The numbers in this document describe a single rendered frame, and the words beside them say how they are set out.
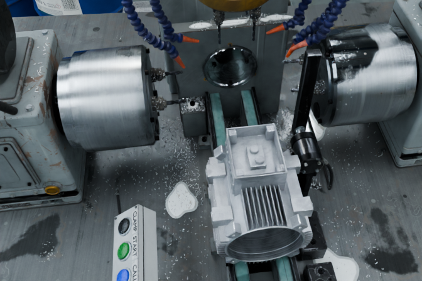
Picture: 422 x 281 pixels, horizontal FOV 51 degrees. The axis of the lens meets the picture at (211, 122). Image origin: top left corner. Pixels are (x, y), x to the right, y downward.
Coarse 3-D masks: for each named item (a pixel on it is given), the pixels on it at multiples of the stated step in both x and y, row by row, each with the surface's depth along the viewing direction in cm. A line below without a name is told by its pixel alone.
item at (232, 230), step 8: (216, 152) 92; (224, 152) 91; (296, 216) 81; (304, 216) 83; (232, 224) 81; (240, 224) 82; (296, 224) 81; (304, 224) 81; (232, 232) 80; (240, 232) 81; (288, 256) 91
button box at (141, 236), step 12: (120, 216) 87; (132, 216) 84; (144, 216) 84; (132, 228) 83; (144, 228) 83; (120, 240) 83; (132, 240) 81; (144, 240) 81; (156, 240) 84; (132, 252) 79; (144, 252) 80; (156, 252) 82; (120, 264) 80; (132, 264) 78; (144, 264) 78; (156, 264) 81; (132, 276) 77; (144, 276) 77; (156, 276) 79
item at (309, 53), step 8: (304, 56) 88; (312, 56) 86; (320, 56) 86; (304, 64) 88; (312, 64) 87; (304, 72) 89; (312, 72) 89; (304, 80) 91; (312, 80) 91; (304, 88) 93; (312, 88) 93; (304, 96) 95; (312, 96) 95; (296, 104) 98; (304, 104) 97; (296, 112) 99; (304, 112) 99; (296, 120) 101; (304, 120) 101; (296, 128) 103; (304, 128) 103
